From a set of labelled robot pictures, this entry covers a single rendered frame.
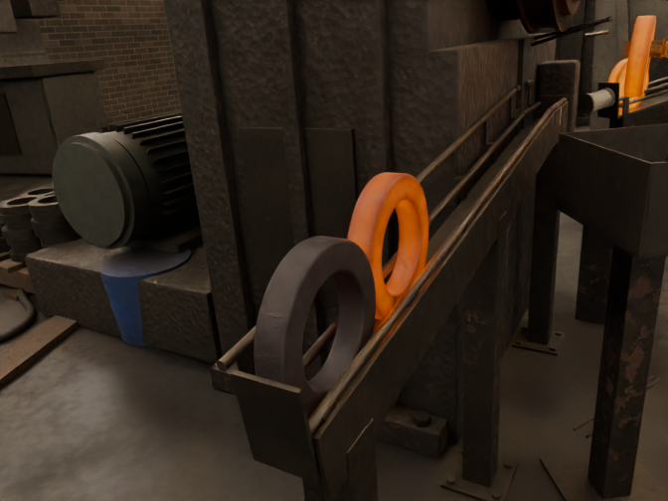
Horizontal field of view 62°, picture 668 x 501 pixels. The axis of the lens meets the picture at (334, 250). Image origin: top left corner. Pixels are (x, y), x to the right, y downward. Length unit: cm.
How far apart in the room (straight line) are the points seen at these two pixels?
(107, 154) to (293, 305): 143
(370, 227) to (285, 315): 18
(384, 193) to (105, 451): 111
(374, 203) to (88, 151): 137
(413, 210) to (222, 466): 87
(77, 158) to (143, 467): 98
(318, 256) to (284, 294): 5
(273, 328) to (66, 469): 112
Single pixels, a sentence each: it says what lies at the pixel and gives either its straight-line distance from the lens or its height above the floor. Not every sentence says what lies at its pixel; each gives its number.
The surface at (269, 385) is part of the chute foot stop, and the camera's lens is 49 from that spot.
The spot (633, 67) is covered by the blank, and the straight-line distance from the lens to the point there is 126.
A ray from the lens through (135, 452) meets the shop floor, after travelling 152.
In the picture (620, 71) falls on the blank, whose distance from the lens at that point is 196.
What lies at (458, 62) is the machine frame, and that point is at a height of 85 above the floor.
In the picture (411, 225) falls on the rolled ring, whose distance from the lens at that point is 75.
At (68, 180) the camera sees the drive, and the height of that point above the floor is 54.
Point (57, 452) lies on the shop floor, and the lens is 162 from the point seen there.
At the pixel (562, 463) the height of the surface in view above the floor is 1.
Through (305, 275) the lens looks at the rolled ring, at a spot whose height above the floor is 71.
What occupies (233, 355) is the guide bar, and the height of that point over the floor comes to 64.
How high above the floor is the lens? 91
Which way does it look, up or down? 21 degrees down
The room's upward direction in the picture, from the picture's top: 5 degrees counter-clockwise
